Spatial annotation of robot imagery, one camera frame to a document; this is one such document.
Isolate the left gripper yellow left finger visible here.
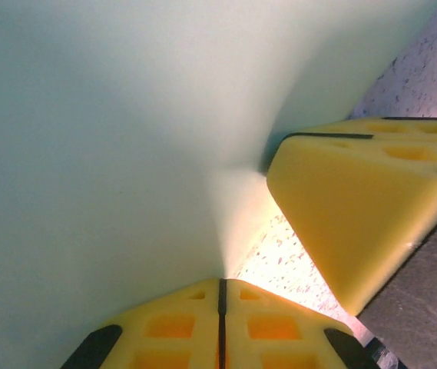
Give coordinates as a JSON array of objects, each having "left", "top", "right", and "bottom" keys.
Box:
[{"left": 61, "top": 278, "right": 222, "bottom": 369}]

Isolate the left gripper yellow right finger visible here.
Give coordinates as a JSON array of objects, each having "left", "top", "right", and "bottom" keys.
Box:
[{"left": 222, "top": 278, "right": 382, "bottom": 369}]

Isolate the light green paper sheet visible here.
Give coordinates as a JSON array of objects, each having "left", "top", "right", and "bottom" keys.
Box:
[{"left": 0, "top": 0, "right": 437, "bottom": 369}]

